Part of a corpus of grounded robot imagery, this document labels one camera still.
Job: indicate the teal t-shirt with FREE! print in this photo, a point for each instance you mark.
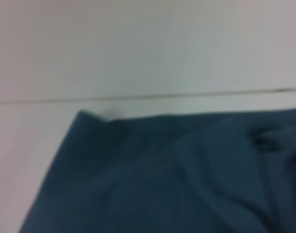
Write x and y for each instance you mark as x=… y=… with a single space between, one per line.
x=174 y=174

